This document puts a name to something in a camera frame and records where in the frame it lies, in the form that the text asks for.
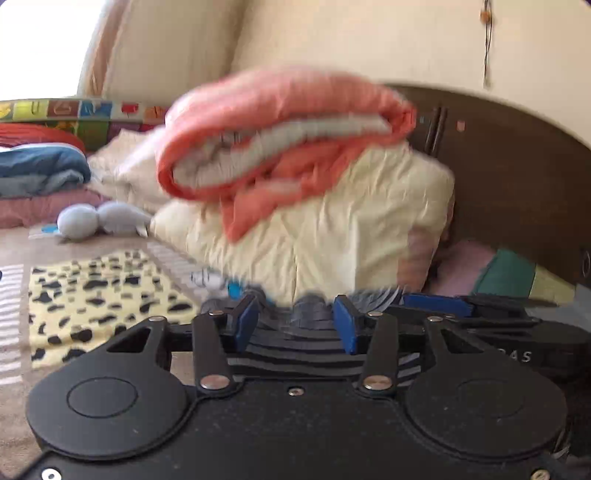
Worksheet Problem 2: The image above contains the cream quilt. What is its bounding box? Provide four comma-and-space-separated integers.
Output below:
87, 128, 456, 306

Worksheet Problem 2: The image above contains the beige curtain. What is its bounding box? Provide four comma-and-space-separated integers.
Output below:
76, 0, 260, 100

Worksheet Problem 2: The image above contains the red folded blanket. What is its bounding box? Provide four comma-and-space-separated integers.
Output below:
0, 122, 88, 154

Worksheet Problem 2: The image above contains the beaded hanging cord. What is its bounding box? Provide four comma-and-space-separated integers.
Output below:
479, 0, 493, 89

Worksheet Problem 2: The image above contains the colourful foam play mat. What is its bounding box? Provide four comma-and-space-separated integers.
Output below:
0, 97, 170, 154

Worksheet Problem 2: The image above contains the coral pink blanket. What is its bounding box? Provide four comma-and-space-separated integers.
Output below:
156, 66, 419, 243

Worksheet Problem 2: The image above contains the mauve folded blanket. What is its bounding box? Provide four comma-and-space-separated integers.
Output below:
0, 189, 110, 230

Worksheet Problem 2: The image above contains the black thin-striped garment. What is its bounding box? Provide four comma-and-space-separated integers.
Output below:
203, 286, 423, 389

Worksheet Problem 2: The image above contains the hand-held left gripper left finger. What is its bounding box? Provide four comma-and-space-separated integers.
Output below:
105, 294, 259, 397

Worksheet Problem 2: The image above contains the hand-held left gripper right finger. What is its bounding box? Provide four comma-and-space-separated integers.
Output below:
333, 294, 489, 397

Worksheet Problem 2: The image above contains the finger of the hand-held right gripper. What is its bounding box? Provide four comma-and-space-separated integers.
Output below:
403, 293, 555, 325

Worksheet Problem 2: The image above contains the pale blue plush toy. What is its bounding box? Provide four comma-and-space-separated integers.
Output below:
56, 200, 153, 241

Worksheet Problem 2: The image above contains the brown wooden headboard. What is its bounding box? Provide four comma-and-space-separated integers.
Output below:
378, 82, 591, 302

